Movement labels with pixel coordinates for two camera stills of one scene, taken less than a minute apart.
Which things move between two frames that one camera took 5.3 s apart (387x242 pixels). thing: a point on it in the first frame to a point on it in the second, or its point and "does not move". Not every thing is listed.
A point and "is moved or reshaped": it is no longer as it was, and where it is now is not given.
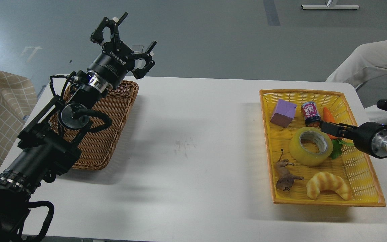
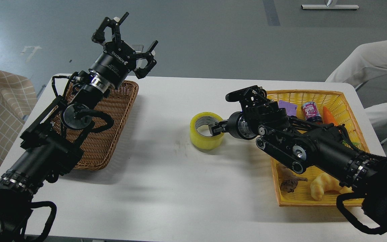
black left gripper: (116, 60) does not move
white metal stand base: (331, 6) does not move
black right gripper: (372, 138) to (241, 125)
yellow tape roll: (303, 157) is moved or reshaped
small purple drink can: (312, 116) does not move
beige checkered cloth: (5, 102) does not move
